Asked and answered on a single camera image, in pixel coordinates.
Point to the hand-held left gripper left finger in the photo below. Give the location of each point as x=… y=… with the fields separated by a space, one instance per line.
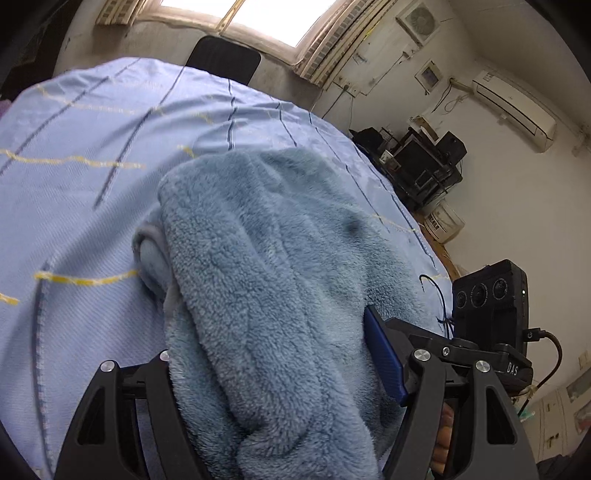
x=157 y=383

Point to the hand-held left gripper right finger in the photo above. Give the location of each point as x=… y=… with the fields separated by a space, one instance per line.
x=385 y=355

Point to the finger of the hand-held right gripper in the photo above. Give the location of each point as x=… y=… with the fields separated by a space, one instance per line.
x=418 y=334

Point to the blue fleece jacket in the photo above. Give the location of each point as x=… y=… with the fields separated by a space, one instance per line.
x=277 y=277

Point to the person's right hand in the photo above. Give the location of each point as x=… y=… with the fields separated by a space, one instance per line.
x=443 y=434

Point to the cardboard box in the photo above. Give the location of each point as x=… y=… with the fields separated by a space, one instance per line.
x=443 y=261

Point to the black equipment rack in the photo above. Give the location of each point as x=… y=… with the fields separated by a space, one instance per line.
x=429 y=189

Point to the black speaker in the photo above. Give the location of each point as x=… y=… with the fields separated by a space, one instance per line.
x=451 y=147

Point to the computer monitor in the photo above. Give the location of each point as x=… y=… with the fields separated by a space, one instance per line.
x=413 y=159

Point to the light blue striped bed sheet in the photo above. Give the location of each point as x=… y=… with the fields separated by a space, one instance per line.
x=92 y=207

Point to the white air conditioner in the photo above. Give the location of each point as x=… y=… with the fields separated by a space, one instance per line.
x=512 y=108

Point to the white electrical panel box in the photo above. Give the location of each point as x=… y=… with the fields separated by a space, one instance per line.
x=429 y=76

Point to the checked curtain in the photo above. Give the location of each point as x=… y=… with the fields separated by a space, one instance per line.
x=337 y=41
x=124 y=11

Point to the black chair back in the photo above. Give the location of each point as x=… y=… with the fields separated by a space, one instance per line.
x=221 y=60

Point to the window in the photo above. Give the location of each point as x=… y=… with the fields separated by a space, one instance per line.
x=258 y=14

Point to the wall power socket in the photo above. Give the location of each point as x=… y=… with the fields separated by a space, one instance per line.
x=345 y=86

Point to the white wall ventilation fan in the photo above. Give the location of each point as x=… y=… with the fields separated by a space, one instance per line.
x=420 y=23

